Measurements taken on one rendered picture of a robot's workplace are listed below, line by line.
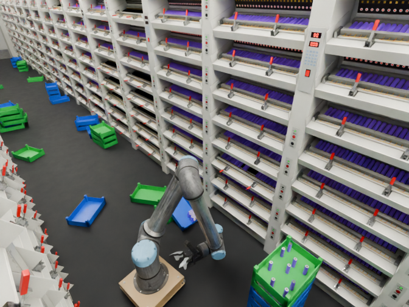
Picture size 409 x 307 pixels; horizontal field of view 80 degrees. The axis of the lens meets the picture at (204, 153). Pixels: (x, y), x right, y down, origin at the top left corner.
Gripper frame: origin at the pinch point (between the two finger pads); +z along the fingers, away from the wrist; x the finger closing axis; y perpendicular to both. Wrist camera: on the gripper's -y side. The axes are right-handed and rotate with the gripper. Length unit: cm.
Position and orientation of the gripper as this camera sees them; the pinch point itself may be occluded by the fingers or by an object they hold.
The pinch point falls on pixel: (173, 260)
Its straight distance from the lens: 175.3
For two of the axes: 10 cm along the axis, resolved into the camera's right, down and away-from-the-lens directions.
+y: 1.0, 9.7, 2.0
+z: -8.4, 2.0, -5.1
